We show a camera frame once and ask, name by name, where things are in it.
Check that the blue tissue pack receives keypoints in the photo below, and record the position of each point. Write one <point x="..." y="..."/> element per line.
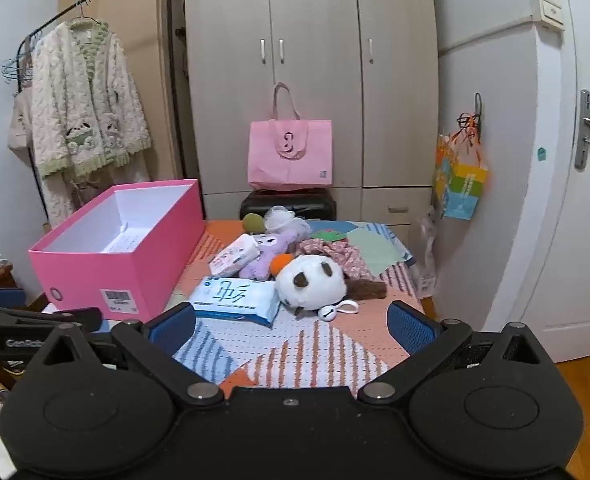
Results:
<point x="235" y="300"/>

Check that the pink tote bag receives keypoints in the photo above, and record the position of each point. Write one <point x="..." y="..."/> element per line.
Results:
<point x="290" y="155"/>

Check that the pink floral cloth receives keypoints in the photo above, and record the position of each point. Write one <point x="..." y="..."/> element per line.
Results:
<point x="340" y="255"/>

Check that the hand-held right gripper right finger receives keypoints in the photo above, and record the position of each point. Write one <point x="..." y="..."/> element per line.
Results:
<point x="409" y="329"/>

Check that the white panda plush toy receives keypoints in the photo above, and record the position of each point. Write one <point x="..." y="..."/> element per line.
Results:
<point x="310" y="282"/>

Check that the cream fleece pants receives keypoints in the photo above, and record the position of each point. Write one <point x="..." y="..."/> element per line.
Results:
<point x="60" y="195"/>

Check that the black wall hook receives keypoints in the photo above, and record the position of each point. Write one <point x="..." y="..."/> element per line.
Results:
<point x="477" y="110"/>

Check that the purple plush toy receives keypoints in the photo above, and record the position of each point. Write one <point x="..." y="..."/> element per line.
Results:
<point x="265" y="262"/>

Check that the cream fleece cardigan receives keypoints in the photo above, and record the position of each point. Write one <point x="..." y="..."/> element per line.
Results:
<point x="75" y="100"/>

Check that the white mesh bath pouf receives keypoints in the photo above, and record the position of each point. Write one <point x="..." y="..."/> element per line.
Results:
<point x="285" y="217"/>

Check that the pink cardboard box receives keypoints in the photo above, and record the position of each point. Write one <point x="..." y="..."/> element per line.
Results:
<point x="100" y="270"/>

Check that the brown furry scrunchie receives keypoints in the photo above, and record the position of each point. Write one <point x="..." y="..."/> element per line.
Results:
<point x="367" y="289"/>

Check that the beige hanging garment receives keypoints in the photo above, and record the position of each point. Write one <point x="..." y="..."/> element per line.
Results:
<point x="20" y="120"/>

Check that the clear plastic bag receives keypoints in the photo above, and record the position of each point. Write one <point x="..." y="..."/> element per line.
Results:
<point x="427" y="260"/>

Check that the black suitcase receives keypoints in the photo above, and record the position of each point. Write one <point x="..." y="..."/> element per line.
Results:
<point x="290" y="205"/>

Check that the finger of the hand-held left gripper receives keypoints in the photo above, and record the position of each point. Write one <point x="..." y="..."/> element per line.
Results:
<point x="50" y="318"/>
<point x="0" y="298"/>

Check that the colourful paper bag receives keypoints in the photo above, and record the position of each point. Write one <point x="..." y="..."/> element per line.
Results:
<point x="462" y="185"/>

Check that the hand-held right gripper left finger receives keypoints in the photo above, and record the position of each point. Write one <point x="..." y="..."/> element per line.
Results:
<point x="172" y="327"/>

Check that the white tissue pack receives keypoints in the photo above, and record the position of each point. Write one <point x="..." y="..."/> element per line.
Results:
<point x="235" y="255"/>

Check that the green plush ball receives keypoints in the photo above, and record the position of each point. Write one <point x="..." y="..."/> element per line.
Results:
<point x="253" y="223"/>

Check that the white light switch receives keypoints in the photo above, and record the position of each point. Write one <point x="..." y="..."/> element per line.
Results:
<point x="551" y="9"/>

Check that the white door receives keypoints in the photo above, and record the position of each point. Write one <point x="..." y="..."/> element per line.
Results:
<point x="575" y="235"/>

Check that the light wood wardrobe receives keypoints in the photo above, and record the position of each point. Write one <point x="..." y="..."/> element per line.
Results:
<point x="315" y="35"/>

